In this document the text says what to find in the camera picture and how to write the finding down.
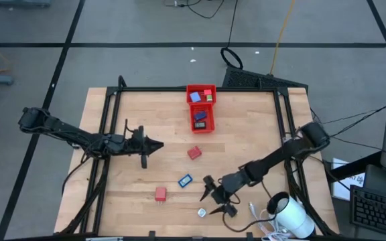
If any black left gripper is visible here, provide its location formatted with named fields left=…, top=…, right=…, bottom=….
left=125, top=125, right=165, bottom=169

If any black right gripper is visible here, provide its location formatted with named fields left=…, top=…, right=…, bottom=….
left=199, top=175, right=239, bottom=218

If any blue framed small display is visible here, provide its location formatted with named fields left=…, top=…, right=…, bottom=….
left=178, top=173, right=194, bottom=188

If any red wall charger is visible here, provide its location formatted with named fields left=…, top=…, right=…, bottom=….
left=186, top=145, right=203, bottom=161
left=154, top=187, right=168, bottom=204

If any red plastic bin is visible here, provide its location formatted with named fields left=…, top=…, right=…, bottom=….
left=186, top=84, right=218, bottom=106
left=189, top=102, right=216, bottom=134

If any white cylinder black rim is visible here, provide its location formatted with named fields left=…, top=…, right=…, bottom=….
left=265, top=191, right=316, bottom=239

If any black perforated case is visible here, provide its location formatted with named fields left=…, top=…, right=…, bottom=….
left=221, top=66, right=310, bottom=91

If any white paper sheet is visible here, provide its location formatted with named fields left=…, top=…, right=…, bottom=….
left=330, top=157, right=365, bottom=202

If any black side desk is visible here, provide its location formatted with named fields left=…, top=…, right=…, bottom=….
left=326, top=150, right=386, bottom=241

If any black keyboard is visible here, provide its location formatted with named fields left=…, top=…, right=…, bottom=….
left=349, top=185, right=386, bottom=239

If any white cable bundle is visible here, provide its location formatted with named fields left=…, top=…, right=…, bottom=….
left=248, top=202, right=293, bottom=241

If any black metal table frame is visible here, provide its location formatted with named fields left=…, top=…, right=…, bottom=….
left=58, top=75, right=340, bottom=241

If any black floor cable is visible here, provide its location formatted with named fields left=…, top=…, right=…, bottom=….
left=164, top=0, right=226, bottom=19

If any black cable with coil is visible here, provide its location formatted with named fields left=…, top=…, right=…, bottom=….
left=219, top=0, right=244, bottom=70

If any yellow hanging cable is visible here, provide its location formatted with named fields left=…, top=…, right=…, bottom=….
left=269, top=0, right=296, bottom=75

